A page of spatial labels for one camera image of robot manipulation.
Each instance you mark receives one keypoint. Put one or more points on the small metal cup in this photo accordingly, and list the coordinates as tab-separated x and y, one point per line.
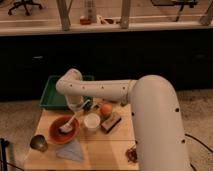
38	142

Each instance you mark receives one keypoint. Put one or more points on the white dish brush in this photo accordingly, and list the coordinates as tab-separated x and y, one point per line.
69	125

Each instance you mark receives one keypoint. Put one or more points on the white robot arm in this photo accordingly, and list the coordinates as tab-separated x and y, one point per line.
157	120

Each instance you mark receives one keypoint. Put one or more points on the white cup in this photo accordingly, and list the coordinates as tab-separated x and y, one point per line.
92	121

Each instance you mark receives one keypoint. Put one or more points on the black office chair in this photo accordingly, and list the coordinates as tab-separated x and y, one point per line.
24	3

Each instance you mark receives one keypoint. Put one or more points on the orange fruit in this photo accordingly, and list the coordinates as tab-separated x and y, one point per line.
106	109

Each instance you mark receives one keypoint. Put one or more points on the brown block sponge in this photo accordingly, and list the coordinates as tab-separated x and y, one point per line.
111	122

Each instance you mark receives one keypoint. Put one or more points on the gripper under arm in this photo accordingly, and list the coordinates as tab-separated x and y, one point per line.
87	105

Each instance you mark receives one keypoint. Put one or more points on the green plastic tray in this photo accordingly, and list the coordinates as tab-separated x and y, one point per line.
51	99

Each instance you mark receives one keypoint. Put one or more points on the light blue cloth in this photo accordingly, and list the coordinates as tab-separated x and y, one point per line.
71	151

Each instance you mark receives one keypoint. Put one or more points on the red bowl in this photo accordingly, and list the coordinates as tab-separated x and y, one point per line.
56	136

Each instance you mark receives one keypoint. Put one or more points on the red and white bottle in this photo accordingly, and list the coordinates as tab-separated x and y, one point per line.
89	15

